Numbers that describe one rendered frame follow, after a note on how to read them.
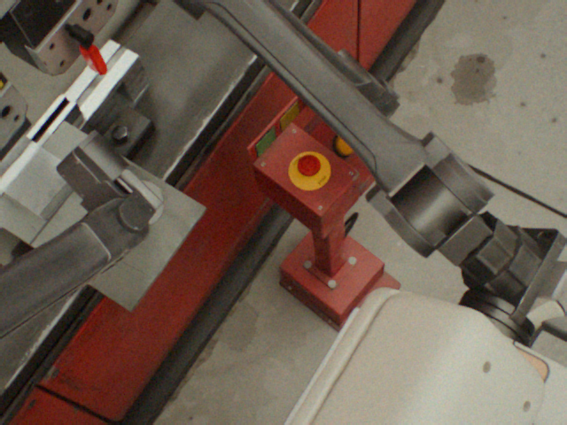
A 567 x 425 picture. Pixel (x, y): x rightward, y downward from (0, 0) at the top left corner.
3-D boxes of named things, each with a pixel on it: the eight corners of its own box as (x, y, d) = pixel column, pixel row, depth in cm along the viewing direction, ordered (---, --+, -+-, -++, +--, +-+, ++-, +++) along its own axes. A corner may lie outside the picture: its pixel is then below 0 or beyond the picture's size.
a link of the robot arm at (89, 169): (91, 274, 97) (138, 235, 93) (16, 203, 95) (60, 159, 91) (133, 224, 107) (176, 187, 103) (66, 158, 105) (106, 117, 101)
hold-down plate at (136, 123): (42, 276, 133) (35, 270, 130) (16, 258, 134) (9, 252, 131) (157, 128, 140) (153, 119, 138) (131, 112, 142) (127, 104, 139)
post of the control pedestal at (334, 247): (331, 278, 208) (326, 194, 157) (314, 265, 209) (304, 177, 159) (345, 261, 209) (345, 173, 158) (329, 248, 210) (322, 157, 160)
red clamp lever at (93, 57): (104, 81, 119) (84, 42, 109) (81, 66, 120) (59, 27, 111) (112, 71, 119) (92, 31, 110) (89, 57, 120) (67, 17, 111)
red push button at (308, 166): (311, 187, 146) (310, 179, 142) (293, 173, 147) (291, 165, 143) (326, 170, 147) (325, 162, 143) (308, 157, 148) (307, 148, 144)
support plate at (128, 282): (132, 312, 117) (130, 311, 117) (-12, 218, 124) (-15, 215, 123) (207, 210, 122) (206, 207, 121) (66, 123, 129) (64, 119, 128)
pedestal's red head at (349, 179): (322, 240, 154) (320, 204, 137) (257, 189, 159) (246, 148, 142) (392, 162, 159) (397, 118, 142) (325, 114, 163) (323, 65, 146)
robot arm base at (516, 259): (519, 328, 91) (570, 236, 94) (470, 285, 88) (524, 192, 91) (467, 319, 99) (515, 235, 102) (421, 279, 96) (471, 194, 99)
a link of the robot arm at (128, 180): (143, 236, 99) (176, 202, 101) (99, 195, 98) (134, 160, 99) (132, 239, 105) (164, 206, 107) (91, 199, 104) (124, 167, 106)
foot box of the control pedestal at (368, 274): (353, 344, 214) (353, 334, 202) (278, 283, 221) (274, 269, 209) (402, 285, 218) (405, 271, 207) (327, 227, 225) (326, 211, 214)
